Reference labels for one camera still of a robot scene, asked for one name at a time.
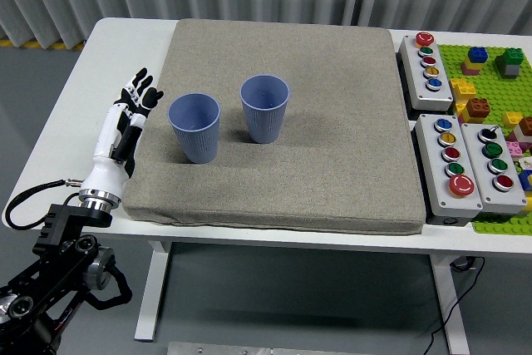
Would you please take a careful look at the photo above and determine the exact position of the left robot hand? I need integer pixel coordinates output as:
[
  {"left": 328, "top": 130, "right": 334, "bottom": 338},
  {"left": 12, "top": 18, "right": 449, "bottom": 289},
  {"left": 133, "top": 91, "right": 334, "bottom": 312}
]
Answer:
[{"left": 79, "top": 67, "right": 165, "bottom": 199}]

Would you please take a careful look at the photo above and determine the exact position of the blue ribbed plastic cup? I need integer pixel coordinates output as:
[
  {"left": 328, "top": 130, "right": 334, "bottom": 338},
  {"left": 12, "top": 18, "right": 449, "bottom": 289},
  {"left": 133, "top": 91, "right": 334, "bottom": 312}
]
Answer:
[
  {"left": 239, "top": 74, "right": 291, "bottom": 145},
  {"left": 167, "top": 93, "right": 221, "bottom": 165}
]

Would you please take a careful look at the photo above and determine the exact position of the yellow black floor tape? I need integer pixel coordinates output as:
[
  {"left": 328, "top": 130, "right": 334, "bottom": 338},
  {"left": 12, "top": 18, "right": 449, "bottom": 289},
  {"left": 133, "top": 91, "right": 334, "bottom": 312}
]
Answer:
[{"left": 0, "top": 37, "right": 86, "bottom": 51}]

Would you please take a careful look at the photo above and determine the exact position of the white table leg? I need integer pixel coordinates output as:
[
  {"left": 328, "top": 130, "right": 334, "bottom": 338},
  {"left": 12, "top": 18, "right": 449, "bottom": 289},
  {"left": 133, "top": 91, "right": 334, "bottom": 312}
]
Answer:
[
  {"left": 133, "top": 240, "right": 172, "bottom": 342},
  {"left": 430, "top": 254, "right": 470, "bottom": 355}
]

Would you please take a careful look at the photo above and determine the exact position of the grey-brown mat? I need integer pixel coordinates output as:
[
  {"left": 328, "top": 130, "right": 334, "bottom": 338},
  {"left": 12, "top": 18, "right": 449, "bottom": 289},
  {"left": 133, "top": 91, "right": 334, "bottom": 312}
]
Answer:
[{"left": 121, "top": 17, "right": 427, "bottom": 236}]

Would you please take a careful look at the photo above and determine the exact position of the grey five-button control box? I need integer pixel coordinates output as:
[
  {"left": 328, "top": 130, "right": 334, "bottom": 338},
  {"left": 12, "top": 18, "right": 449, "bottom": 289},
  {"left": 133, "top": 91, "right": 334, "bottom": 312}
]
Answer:
[
  {"left": 414, "top": 113, "right": 485, "bottom": 219},
  {"left": 398, "top": 32, "right": 455, "bottom": 113}
]

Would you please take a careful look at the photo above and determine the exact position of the black box base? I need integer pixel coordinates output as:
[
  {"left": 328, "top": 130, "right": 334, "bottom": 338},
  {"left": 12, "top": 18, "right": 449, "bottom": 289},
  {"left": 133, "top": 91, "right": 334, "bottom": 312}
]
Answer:
[{"left": 426, "top": 214, "right": 469, "bottom": 227}]

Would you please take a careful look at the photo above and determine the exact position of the yellow toy brick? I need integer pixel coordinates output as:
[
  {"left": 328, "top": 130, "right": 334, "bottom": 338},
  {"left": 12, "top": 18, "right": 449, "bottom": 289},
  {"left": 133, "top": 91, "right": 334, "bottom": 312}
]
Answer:
[
  {"left": 501, "top": 111, "right": 524, "bottom": 130},
  {"left": 450, "top": 77, "right": 476, "bottom": 102},
  {"left": 460, "top": 57, "right": 485, "bottom": 76}
]

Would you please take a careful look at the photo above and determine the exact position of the grey control box with knob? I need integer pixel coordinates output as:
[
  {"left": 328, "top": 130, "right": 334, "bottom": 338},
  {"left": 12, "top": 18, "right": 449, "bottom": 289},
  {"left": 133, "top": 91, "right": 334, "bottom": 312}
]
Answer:
[{"left": 460, "top": 121, "right": 529, "bottom": 214}]

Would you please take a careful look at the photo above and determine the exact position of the green brick baseplate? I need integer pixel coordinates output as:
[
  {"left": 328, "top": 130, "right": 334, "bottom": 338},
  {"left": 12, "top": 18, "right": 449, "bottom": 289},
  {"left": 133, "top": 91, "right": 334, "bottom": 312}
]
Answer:
[{"left": 438, "top": 42, "right": 532, "bottom": 236}]

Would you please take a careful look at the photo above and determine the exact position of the pink toy brick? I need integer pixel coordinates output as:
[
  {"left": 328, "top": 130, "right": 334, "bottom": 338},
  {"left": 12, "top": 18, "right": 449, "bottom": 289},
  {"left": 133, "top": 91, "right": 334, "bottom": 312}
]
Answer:
[{"left": 505, "top": 128, "right": 532, "bottom": 160}]

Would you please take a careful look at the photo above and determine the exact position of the green toy brick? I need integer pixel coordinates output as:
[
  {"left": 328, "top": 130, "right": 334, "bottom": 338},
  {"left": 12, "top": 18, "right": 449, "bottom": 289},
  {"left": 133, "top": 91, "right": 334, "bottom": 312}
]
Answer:
[{"left": 494, "top": 47, "right": 525, "bottom": 68}]

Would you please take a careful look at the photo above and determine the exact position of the thin black floor cable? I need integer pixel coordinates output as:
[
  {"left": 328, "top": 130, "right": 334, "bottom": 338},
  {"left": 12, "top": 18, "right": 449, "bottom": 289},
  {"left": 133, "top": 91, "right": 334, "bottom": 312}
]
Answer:
[{"left": 424, "top": 255, "right": 486, "bottom": 355}]

